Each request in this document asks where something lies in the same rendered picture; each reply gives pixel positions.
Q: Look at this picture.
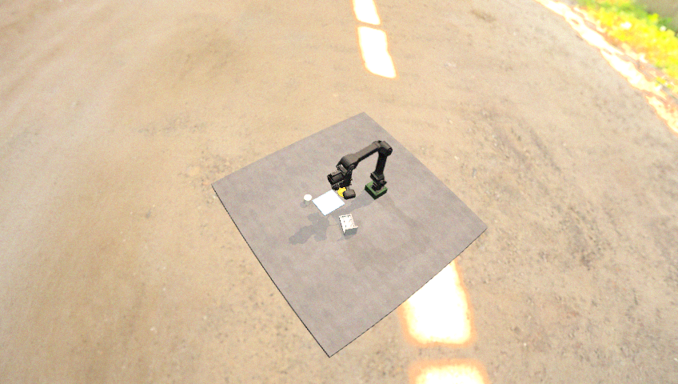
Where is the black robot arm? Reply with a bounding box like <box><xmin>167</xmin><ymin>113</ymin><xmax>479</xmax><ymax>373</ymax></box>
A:
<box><xmin>327</xmin><ymin>140</ymin><xmax>393</xmax><ymax>193</ymax></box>

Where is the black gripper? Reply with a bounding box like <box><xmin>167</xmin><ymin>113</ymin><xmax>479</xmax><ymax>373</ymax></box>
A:
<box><xmin>342</xmin><ymin>177</ymin><xmax>356</xmax><ymax>200</ymax></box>

